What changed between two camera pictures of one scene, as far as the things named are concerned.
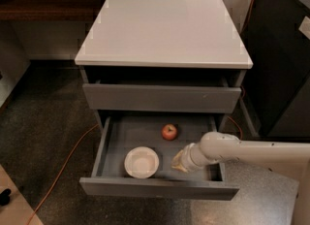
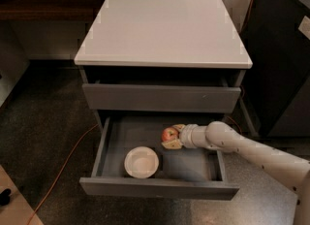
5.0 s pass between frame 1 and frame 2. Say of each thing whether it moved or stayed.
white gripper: moved
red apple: stayed
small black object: stayed
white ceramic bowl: stayed
